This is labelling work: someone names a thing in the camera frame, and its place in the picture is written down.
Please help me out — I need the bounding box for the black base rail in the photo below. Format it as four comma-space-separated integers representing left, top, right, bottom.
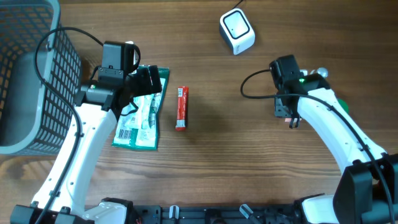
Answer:
132, 204, 304, 224

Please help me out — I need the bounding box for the mint green wipes packet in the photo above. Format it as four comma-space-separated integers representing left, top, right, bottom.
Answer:
124, 93, 162, 129

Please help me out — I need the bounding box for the yellow liquid small bottle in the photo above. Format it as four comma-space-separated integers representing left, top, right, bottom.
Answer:
300, 67, 328, 78

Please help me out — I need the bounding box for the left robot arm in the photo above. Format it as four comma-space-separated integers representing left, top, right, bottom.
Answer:
10, 41, 162, 223

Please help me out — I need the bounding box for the red stick packet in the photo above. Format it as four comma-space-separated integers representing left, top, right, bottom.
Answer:
175, 86, 189, 131

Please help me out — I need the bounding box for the grey plastic mesh basket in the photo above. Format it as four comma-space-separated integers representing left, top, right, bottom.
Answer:
1, 1, 82, 156

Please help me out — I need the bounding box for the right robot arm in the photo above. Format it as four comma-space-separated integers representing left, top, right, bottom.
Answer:
269, 55, 397, 223

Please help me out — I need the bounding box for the green lid white jar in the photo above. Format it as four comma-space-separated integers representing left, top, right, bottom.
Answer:
338, 98, 349, 114

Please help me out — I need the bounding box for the white barcode scanner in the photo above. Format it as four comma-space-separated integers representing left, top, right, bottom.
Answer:
219, 8, 256, 55

